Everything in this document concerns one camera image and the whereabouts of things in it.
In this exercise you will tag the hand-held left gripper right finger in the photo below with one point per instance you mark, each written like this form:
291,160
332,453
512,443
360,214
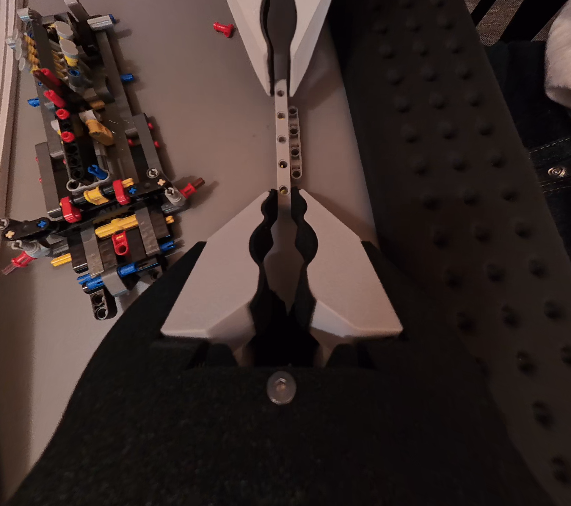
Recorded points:
357,292

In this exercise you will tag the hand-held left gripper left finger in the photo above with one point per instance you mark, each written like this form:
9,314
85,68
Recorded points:
209,292

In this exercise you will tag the long grey lego beam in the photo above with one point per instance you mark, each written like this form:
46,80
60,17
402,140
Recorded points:
282,126

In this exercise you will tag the short grey lego beam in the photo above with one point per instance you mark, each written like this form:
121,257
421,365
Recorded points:
294,143

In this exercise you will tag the red lego pin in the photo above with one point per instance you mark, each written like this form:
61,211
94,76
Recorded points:
223,28

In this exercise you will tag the lego chassis model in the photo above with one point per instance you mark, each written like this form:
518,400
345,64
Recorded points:
111,202

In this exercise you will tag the black perforated mat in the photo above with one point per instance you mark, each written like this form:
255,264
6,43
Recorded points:
446,202

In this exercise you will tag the open instruction booklet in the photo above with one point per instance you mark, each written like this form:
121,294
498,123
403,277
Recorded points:
9,68

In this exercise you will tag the person's blue jeans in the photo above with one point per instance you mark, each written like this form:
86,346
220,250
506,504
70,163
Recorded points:
548,135

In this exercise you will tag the person's white shirt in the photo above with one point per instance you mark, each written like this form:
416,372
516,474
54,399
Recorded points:
562,60

